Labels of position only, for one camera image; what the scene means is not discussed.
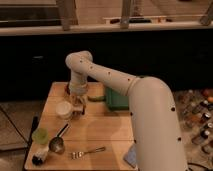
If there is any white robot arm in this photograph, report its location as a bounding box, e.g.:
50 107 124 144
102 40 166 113
65 51 189 171

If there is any silver fork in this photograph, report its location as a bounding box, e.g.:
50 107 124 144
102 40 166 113
70 147 106 160

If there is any green plastic tray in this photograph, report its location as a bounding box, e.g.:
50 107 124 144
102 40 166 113
105 75 148 111

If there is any dark red bowl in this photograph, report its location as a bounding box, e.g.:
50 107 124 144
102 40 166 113
65 83 70 95

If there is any green plastic cup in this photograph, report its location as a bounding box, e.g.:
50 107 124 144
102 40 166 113
32 128 48 145

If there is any black and white brush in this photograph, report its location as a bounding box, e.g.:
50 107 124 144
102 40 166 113
32 147 49 166

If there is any metal measuring cup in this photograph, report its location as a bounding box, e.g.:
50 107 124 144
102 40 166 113
49 124 69 154

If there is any black cable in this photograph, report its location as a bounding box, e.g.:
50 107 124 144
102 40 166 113
0 108 39 171

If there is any blue sponge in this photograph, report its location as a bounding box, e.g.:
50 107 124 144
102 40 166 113
124 146 137 168

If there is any white paper cup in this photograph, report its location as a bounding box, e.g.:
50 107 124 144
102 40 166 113
55 101 73 119

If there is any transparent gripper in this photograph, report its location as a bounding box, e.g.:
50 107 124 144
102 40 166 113
70 93 86 115

